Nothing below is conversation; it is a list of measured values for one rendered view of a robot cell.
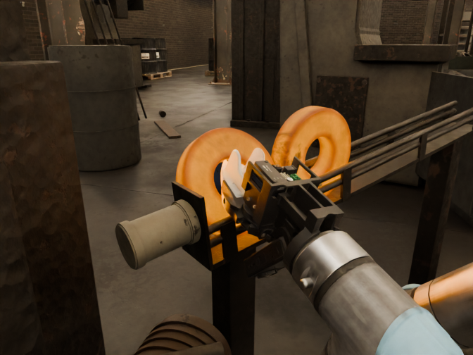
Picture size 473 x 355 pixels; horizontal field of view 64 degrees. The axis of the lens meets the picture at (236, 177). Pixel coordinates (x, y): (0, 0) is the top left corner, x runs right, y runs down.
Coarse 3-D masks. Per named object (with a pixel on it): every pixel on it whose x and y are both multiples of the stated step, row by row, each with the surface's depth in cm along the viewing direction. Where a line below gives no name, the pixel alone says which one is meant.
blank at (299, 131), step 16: (304, 112) 58; (320, 112) 58; (336, 112) 60; (288, 128) 57; (304, 128) 57; (320, 128) 59; (336, 128) 61; (288, 144) 56; (304, 144) 58; (320, 144) 64; (336, 144) 62; (272, 160) 59; (288, 160) 57; (304, 160) 59; (320, 160) 65; (336, 160) 64; (304, 176) 60; (336, 176) 65
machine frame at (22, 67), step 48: (0, 0) 49; (0, 48) 49; (0, 96) 44; (48, 96) 51; (0, 144) 44; (48, 144) 52; (48, 192) 52; (48, 240) 53; (48, 288) 54; (48, 336) 55; (96, 336) 67
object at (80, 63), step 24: (48, 48) 261; (72, 48) 250; (96, 48) 253; (120, 48) 264; (72, 72) 255; (96, 72) 257; (120, 72) 268; (72, 96) 261; (96, 96) 262; (120, 96) 272; (72, 120) 267; (96, 120) 267; (120, 120) 276; (96, 144) 272; (120, 144) 281; (96, 168) 278
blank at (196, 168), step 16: (224, 128) 55; (192, 144) 52; (208, 144) 53; (224, 144) 54; (240, 144) 56; (256, 144) 57; (192, 160) 51; (208, 160) 52; (176, 176) 53; (192, 176) 51; (208, 176) 52; (208, 192) 51; (208, 208) 51; (224, 208) 52; (208, 224) 51
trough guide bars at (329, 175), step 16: (432, 112) 89; (448, 112) 94; (464, 112) 86; (416, 128) 86; (432, 128) 78; (448, 128) 83; (352, 144) 73; (368, 144) 77; (400, 144) 71; (416, 144) 75; (368, 160) 66; (384, 160) 70; (320, 176) 60; (352, 176) 64; (224, 224) 49; (240, 224) 52; (224, 240) 50; (224, 256) 51
